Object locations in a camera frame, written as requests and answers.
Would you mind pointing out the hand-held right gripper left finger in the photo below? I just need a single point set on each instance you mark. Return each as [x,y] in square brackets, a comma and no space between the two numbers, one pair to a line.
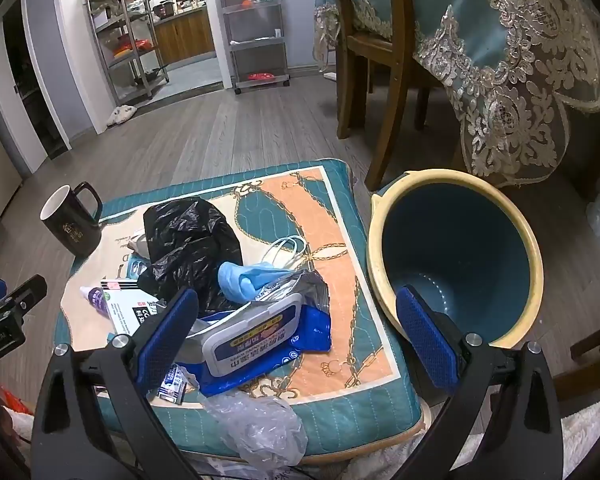
[167,330]

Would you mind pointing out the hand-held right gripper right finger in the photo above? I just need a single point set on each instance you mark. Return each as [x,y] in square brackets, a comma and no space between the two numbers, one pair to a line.
[425,332]

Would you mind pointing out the green white medicine box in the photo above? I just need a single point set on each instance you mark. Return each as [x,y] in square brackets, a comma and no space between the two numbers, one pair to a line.
[130,310]

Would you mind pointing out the small blue white sachet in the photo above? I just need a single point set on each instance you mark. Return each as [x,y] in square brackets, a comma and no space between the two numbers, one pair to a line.
[172,385]

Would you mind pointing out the purple spray bottle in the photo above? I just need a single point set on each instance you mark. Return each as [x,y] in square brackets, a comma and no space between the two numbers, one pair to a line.
[97,299]

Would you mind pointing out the blue face mask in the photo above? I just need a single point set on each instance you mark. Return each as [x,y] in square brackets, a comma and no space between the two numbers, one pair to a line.
[240,280]

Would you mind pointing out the black plastic bag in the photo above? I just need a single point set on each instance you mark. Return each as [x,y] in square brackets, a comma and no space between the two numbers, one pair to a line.
[185,240]

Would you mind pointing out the blue wet wipes pack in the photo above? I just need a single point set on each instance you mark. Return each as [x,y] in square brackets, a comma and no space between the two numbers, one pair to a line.
[260,345]

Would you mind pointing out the blue bin with yellow rim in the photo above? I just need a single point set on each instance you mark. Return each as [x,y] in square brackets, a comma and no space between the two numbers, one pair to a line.
[460,240]

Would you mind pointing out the clear plastic bag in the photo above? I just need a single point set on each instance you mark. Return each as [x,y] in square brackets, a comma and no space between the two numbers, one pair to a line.
[260,425]

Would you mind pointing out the light blue small packet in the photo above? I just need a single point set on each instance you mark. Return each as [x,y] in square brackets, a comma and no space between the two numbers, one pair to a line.
[137,267]

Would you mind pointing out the black ceramic mug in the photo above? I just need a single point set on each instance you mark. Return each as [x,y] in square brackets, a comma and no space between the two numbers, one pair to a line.
[72,232]

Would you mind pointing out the white fluffy blanket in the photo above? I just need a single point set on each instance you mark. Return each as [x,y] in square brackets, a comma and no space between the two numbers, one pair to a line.
[530,440]

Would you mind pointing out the glossy wooden chair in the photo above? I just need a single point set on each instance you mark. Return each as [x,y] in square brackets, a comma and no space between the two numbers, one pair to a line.
[595,350]

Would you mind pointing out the teal orange printed cushion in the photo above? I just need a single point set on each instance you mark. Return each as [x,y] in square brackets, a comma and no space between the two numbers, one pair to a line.
[300,200]

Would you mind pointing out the white fluffy slippers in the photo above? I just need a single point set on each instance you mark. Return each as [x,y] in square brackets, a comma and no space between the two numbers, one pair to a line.
[121,115]

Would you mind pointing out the brown wooden dining chair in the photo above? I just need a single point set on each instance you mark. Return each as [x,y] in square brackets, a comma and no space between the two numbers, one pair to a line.
[395,60]

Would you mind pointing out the metal shelf rack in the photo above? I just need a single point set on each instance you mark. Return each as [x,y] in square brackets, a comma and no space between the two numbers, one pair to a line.
[111,21]

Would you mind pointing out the wooden kitchen cabinet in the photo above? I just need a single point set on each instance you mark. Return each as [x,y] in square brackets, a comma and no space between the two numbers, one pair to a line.
[185,35]

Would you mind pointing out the grey rolling trolley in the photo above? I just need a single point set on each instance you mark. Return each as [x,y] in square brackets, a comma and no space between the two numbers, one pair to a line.
[257,42]

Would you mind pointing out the dark red cooking pot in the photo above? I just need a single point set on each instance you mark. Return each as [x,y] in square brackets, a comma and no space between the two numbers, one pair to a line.
[163,10]

